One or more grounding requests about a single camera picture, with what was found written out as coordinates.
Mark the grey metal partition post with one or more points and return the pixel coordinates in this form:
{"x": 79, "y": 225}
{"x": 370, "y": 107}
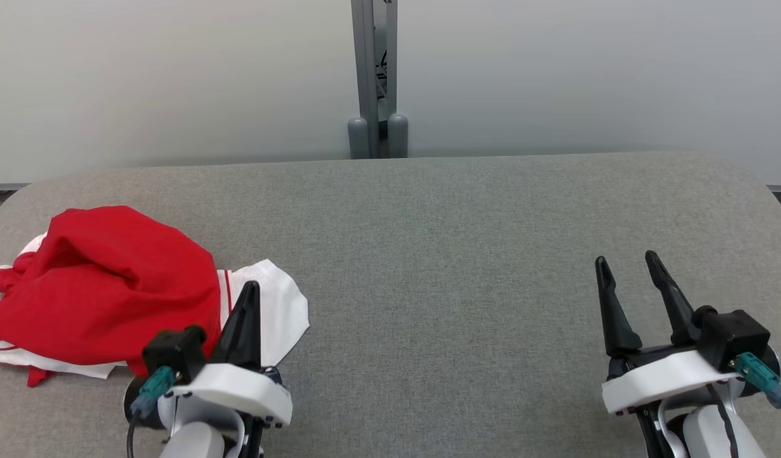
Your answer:
{"x": 368, "y": 63}

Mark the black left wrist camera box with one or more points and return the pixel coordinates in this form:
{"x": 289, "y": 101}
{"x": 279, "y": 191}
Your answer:
{"x": 174, "y": 350}

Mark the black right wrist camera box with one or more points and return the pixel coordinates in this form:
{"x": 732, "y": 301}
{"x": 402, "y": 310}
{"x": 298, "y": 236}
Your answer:
{"x": 734, "y": 334}

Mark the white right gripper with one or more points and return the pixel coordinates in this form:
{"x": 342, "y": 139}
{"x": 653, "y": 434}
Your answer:
{"x": 657, "y": 378}

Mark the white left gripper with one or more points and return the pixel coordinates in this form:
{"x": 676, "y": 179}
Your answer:
{"x": 238, "y": 388}

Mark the grey cylindrical post foot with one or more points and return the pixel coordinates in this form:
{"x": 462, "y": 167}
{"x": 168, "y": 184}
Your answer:
{"x": 397, "y": 137}
{"x": 358, "y": 140}

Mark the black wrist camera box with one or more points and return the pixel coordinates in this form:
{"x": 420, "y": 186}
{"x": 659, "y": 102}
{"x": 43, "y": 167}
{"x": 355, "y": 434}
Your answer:
{"x": 734, "y": 334}
{"x": 174, "y": 350}

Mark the red white lettered jersey shirt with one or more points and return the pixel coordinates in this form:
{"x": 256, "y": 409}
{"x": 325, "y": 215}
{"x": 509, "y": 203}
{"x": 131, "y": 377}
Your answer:
{"x": 110, "y": 286}

